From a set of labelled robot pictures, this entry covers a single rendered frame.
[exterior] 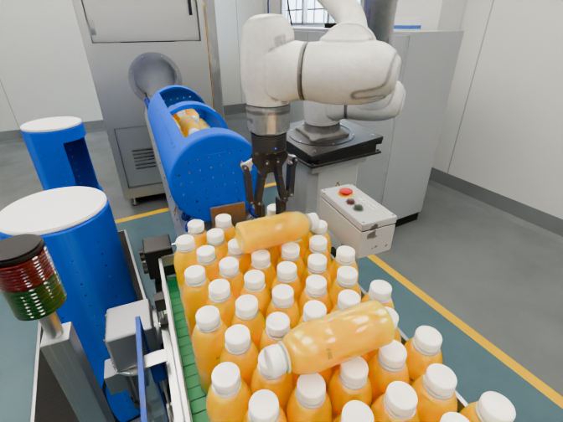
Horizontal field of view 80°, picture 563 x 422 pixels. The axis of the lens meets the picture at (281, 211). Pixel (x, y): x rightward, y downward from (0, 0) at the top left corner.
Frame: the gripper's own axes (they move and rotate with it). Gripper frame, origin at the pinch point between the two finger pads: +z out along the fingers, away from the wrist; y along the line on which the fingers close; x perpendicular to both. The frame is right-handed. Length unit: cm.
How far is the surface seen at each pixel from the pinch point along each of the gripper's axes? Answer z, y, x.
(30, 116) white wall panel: 80, 168, -517
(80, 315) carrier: 36, 53, -24
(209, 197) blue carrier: 5.4, 10.1, -25.1
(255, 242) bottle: -1.8, 7.9, 12.3
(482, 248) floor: 111, -196, -65
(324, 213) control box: 6.0, -17.6, -4.1
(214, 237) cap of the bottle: 1.8, 14.2, 1.9
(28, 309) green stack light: -8.3, 42.6, 23.8
